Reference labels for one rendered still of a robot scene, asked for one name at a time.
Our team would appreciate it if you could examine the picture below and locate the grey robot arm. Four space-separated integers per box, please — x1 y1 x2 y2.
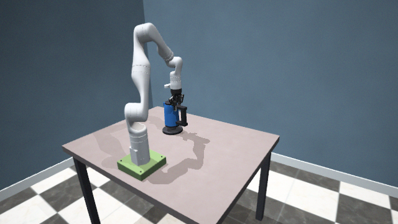
124 23 183 166

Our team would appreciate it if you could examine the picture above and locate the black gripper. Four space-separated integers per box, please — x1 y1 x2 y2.
169 89 184 111

